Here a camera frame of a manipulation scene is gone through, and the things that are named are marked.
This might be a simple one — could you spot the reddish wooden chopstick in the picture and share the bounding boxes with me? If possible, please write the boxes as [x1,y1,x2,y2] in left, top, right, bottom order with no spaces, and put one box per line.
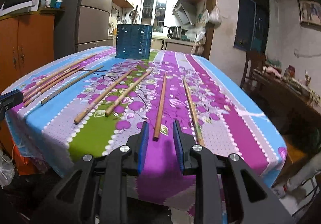
[153,72,167,141]

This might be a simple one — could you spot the kitchen window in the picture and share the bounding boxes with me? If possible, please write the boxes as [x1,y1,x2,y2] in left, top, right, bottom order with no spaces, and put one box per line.
[140,0,168,33]

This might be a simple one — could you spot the green-ended wooden chopstick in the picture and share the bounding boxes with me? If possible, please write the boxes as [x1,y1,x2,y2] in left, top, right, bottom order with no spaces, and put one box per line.
[182,77,205,146]

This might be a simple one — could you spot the light wooden chopstick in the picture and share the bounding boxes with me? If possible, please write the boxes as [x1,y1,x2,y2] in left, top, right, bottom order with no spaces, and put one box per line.
[23,54,95,97]

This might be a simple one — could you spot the worn wooden chopstick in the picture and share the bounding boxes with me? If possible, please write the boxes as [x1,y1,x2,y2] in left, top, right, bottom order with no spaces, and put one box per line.
[23,65,80,103]

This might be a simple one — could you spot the orange wooden cabinet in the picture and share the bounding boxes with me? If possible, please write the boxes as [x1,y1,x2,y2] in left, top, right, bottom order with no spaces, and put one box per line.
[1,9,60,91]

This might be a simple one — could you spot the short bamboo chopstick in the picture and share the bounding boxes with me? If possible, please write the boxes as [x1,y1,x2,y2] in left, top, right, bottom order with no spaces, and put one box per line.
[41,65,103,105]

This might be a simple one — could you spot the floral striped tablecloth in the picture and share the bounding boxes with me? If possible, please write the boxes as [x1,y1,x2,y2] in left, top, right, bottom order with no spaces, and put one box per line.
[5,47,287,214]

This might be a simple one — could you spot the wooden chair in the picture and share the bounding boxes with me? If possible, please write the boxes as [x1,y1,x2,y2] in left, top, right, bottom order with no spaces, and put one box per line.
[240,50,267,89]

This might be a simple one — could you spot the blue lidded jar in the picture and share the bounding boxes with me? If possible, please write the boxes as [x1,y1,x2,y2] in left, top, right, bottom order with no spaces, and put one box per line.
[54,0,62,9]

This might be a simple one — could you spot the steel electric kettle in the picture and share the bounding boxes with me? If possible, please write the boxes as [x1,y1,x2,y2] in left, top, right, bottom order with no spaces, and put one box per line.
[168,26,182,39]

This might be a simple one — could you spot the blue perforated utensil holder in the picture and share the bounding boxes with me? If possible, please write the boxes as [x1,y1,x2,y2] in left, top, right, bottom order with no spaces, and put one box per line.
[115,24,153,60]

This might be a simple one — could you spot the dark wooden side table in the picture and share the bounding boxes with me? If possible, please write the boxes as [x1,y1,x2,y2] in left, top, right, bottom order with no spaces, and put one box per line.
[250,70,320,135]

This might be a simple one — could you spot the hanging white plastic bag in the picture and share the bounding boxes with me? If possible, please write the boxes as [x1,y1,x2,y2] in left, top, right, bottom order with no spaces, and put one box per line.
[208,5,222,25]

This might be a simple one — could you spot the range hood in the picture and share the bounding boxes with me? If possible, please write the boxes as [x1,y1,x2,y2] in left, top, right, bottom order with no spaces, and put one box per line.
[173,0,196,27]

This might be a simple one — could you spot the silver refrigerator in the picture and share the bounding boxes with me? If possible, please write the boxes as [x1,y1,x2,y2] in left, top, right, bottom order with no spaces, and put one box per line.
[54,0,112,59]

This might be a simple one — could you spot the dark blue window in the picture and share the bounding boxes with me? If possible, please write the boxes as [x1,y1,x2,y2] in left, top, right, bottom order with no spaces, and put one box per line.
[234,0,270,54]

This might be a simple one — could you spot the framed wall picture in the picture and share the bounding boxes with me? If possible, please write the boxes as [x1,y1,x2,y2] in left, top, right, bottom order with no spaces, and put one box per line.
[297,0,320,27]

